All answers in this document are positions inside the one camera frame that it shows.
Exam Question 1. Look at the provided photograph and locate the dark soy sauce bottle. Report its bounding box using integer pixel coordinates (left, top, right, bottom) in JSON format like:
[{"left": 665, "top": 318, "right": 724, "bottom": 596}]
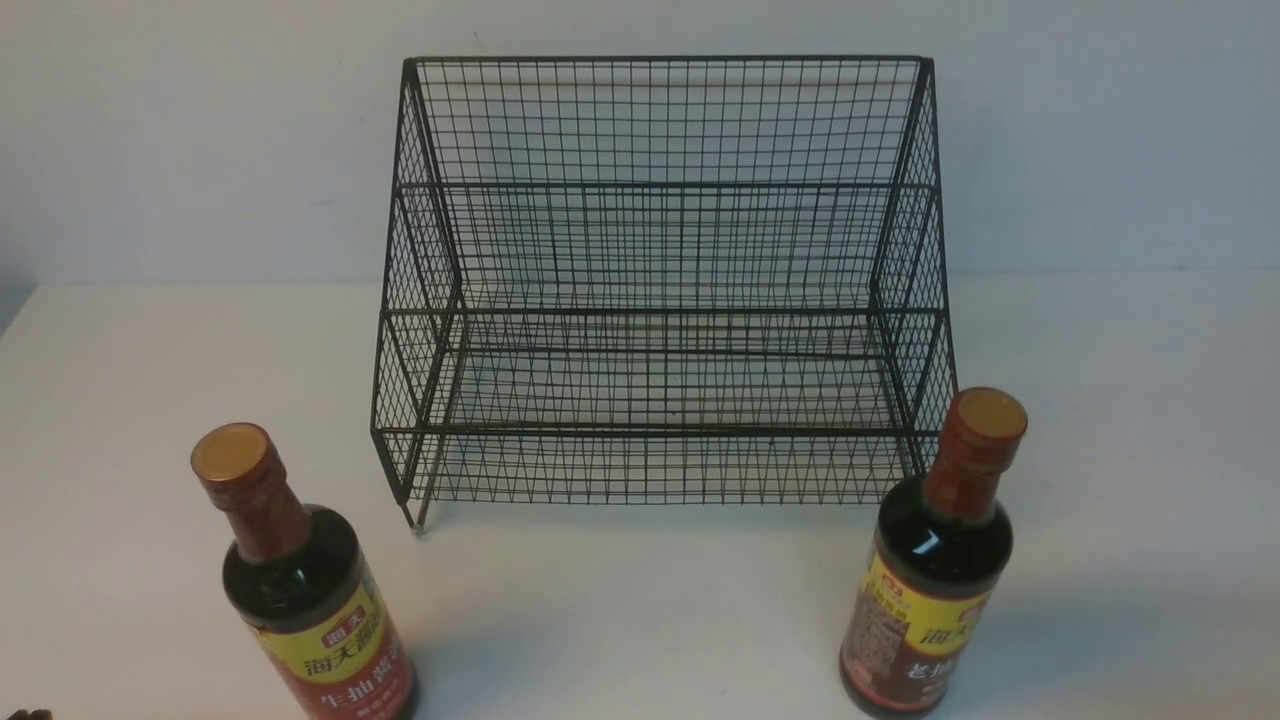
[{"left": 838, "top": 387, "right": 1028, "bottom": 719}]

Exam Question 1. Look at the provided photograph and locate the light soy sauce bottle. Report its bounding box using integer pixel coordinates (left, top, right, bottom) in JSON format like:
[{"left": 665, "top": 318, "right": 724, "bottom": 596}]
[{"left": 189, "top": 421, "right": 420, "bottom": 719}]

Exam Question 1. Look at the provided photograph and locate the dark object at corner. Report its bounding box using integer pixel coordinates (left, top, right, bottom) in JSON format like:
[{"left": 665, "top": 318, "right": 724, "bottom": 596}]
[{"left": 6, "top": 708, "right": 52, "bottom": 720}]

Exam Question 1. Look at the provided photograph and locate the black wire mesh rack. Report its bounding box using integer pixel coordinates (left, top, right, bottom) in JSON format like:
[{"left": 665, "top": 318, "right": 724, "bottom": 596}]
[{"left": 370, "top": 54, "right": 957, "bottom": 532}]

